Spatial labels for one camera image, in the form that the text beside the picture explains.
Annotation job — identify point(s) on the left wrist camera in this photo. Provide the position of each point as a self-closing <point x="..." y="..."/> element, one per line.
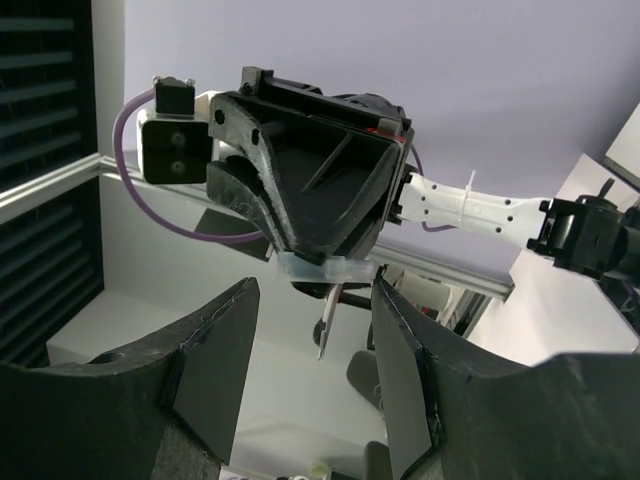
<point x="173" y="142"/>

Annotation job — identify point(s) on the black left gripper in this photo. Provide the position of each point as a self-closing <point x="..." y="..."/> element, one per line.
<point x="316" y="173"/>

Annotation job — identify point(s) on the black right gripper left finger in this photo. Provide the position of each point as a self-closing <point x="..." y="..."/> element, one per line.
<point x="165" y="406"/>

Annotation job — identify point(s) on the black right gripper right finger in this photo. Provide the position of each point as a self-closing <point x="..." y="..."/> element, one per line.
<point x="456" y="411"/>

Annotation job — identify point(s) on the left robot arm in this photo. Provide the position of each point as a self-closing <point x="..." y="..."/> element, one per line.
<point x="589" y="235"/>

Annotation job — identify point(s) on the clear pen cap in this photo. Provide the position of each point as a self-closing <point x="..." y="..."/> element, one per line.
<point x="334" y="270"/>

